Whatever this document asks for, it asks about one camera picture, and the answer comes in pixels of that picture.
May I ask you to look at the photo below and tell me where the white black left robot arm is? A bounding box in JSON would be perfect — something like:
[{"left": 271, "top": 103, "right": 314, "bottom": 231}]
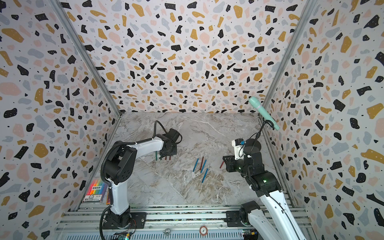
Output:
[{"left": 100, "top": 129, "right": 183, "bottom": 228}]

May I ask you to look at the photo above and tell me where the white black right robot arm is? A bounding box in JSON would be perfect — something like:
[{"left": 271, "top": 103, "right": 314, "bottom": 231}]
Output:
[{"left": 223, "top": 139, "right": 306, "bottom": 240}]

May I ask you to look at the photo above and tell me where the black microphone stand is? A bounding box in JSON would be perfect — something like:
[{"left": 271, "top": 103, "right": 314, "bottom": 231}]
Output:
[{"left": 247, "top": 120, "right": 276, "bottom": 142}]

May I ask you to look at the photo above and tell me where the mint green microphone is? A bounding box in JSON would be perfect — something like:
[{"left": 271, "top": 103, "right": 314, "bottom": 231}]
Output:
[{"left": 249, "top": 97, "right": 280, "bottom": 131}]

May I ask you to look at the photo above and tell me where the rainbow knife set package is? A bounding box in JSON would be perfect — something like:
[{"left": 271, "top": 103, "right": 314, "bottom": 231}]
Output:
[{"left": 83, "top": 179, "right": 108, "bottom": 203}]

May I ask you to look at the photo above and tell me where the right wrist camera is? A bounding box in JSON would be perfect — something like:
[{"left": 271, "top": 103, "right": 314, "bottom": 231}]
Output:
[{"left": 232, "top": 139, "right": 245, "bottom": 161}]

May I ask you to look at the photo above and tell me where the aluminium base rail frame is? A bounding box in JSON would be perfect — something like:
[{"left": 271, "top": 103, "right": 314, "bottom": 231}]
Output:
[{"left": 53, "top": 203, "right": 316, "bottom": 240}]

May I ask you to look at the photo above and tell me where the aluminium corner post left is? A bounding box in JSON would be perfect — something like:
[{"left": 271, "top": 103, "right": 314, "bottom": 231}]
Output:
[{"left": 47, "top": 0, "right": 122, "bottom": 117}]

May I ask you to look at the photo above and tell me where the aluminium corner post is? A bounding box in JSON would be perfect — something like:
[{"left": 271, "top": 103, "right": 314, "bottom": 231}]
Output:
[
  {"left": 260, "top": 0, "right": 319, "bottom": 117},
  {"left": 47, "top": 0, "right": 122, "bottom": 117}
]

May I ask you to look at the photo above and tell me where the aluminium corner post right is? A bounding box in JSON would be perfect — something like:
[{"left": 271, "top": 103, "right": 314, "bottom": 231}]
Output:
[{"left": 260, "top": 0, "right": 319, "bottom": 117}]

